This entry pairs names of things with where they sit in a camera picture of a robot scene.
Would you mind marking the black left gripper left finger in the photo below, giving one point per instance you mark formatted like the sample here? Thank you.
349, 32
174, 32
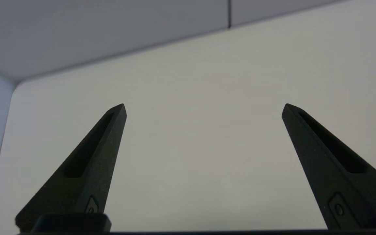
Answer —
77, 182

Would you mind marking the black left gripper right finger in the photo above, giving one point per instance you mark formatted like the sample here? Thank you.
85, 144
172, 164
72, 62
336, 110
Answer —
341, 182

